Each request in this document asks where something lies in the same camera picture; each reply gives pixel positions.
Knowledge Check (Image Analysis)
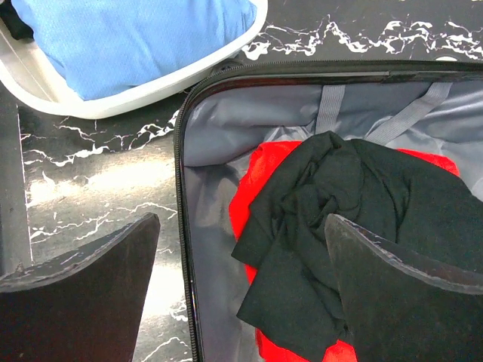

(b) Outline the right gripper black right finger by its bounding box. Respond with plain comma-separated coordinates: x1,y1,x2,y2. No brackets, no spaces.
325,214,482,361

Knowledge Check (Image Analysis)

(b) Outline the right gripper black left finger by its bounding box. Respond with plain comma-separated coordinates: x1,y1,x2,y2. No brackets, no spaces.
1,213,160,361

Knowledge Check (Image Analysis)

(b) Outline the red garment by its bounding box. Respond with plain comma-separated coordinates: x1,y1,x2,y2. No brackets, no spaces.
229,141,460,362

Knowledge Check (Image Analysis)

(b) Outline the blue fish print suitcase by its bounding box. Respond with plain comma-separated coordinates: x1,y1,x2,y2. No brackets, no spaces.
174,61,482,361

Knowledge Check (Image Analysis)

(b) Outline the blue garment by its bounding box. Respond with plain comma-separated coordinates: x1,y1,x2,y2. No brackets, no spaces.
12,0,257,100

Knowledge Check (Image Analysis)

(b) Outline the white plastic basin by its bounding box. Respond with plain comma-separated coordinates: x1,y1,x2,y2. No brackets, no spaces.
1,0,268,120

